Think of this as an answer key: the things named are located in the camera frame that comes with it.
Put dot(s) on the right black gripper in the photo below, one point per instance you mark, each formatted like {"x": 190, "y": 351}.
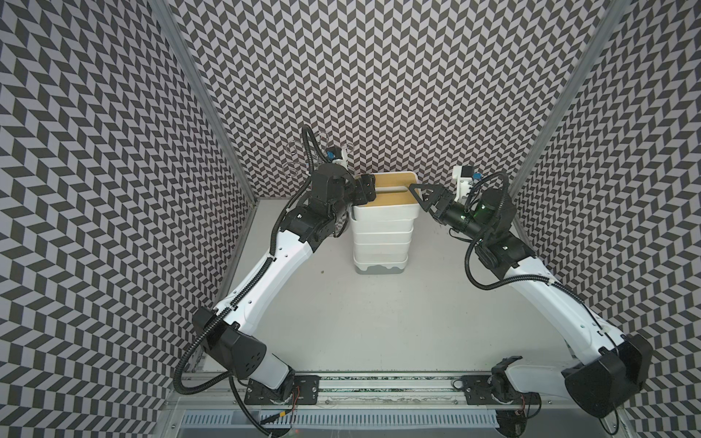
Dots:
{"x": 439, "y": 193}

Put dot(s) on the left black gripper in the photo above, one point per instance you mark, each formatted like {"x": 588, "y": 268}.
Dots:
{"x": 364, "y": 188}

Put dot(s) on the grey lid tissue box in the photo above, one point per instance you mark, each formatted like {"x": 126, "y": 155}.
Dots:
{"x": 382, "y": 227}
{"x": 367, "y": 250}

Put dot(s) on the all white tissue box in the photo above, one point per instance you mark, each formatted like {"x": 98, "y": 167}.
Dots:
{"x": 379, "y": 270}

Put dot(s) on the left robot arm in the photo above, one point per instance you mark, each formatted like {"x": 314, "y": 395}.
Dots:
{"x": 227, "y": 332}

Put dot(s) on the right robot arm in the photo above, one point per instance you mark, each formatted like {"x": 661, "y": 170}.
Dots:
{"x": 610, "y": 366}

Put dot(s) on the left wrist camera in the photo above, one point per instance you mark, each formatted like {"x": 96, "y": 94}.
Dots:
{"x": 337, "y": 155}

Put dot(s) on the chrome wire cup rack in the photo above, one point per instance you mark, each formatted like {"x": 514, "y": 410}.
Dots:
{"x": 297, "y": 157}

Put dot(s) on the aluminium mounting rail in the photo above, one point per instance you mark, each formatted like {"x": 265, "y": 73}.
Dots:
{"x": 376, "y": 390}

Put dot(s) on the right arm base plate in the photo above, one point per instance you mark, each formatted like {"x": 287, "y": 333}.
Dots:
{"x": 485, "y": 389}

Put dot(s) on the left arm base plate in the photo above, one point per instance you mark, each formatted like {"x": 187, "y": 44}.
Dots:
{"x": 299, "y": 389}

